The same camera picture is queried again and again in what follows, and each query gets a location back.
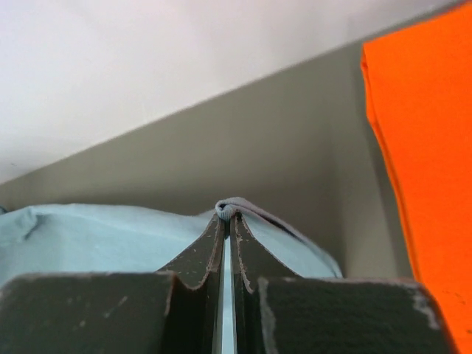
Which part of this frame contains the light blue t-shirt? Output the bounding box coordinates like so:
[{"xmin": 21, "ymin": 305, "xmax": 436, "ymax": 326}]
[{"xmin": 0, "ymin": 197, "xmax": 344, "ymax": 354}]

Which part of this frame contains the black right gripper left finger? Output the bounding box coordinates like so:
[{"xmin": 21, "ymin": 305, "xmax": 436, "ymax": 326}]
[{"xmin": 1, "ymin": 217, "xmax": 225, "ymax": 353}]

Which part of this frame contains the folded orange t-shirt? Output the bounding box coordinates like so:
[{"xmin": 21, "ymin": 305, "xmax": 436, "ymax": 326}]
[{"xmin": 361, "ymin": 1, "xmax": 471, "ymax": 353}]

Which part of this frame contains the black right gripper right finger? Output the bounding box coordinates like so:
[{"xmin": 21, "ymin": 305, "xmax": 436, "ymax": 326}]
[{"xmin": 230, "ymin": 214, "xmax": 458, "ymax": 353}]

